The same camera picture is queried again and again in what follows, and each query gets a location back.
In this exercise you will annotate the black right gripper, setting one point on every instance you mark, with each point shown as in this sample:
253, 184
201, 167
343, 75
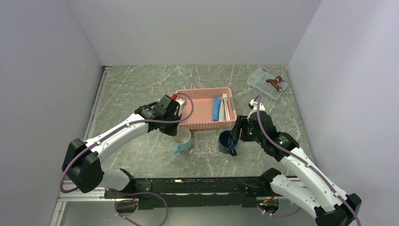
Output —
242, 122

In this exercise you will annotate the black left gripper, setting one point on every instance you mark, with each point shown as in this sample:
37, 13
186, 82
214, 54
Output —
171, 132

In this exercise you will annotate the dark blue mug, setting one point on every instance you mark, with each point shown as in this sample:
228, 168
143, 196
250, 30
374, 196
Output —
227, 143

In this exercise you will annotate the clear textured plastic tray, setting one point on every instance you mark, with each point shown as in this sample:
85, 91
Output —
205, 145

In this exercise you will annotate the pink plastic perforated basket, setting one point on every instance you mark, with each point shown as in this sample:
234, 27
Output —
201, 117

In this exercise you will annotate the light blue mug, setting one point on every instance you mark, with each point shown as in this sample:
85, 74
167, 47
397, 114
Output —
182, 140

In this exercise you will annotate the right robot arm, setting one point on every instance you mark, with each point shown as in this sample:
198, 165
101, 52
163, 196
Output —
328, 204

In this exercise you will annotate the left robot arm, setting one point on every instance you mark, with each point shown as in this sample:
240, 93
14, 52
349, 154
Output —
83, 160

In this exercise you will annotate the white toothbrush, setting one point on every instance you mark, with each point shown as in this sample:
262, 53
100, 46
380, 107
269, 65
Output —
223, 97
228, 109

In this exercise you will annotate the blue toothpaste tube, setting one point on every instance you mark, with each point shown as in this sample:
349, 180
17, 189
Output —
216, 108

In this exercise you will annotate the clear plastic organizer box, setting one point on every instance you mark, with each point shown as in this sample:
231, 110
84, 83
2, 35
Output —
257, 80

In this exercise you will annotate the brown copper faucet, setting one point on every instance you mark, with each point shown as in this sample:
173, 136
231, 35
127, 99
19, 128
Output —
274, 82

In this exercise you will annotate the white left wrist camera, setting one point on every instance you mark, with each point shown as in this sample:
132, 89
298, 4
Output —
182, 103

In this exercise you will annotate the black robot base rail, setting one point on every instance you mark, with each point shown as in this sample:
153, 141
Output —
151, 193

